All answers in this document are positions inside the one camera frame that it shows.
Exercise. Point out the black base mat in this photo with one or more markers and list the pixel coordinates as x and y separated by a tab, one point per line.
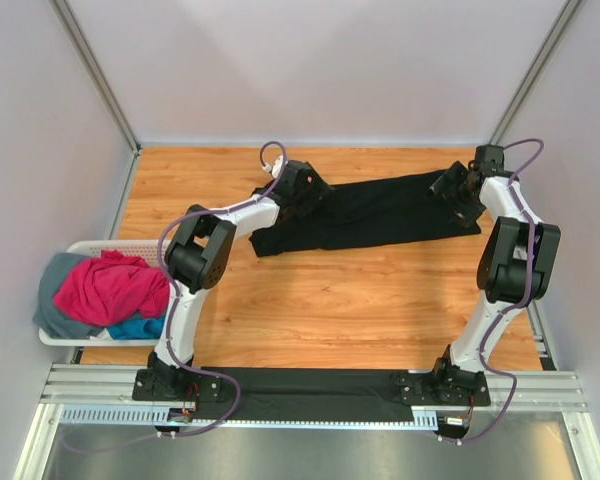
338	395

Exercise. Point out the aluminium frame post left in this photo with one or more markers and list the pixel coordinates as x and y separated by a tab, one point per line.
78	39

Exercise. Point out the white plastic laundry basket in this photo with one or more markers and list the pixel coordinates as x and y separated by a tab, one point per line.
147	249

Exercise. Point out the aluminium frame post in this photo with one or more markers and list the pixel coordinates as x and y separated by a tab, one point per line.
549	45
78	39

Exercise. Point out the aluminium frame post right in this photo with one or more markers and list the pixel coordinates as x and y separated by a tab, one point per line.
549	45

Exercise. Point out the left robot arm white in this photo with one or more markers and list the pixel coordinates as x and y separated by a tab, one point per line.
195	259

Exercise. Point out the black t-shirt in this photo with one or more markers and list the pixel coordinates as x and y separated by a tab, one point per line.
365	214

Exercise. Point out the grey t-shirt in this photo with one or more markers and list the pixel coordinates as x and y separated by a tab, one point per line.
47	316

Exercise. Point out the pink t-shirt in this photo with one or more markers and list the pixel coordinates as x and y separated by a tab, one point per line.
112	288

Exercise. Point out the blue t-shirt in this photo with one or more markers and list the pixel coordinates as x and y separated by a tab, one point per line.
137	328

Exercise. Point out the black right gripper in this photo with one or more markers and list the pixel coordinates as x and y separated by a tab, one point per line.
465	215

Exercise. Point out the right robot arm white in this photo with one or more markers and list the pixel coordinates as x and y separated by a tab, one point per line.
514	270

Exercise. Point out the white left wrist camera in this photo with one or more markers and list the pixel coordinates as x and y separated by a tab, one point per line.
274	169

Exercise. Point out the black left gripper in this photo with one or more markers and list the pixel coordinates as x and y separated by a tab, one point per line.
318	190

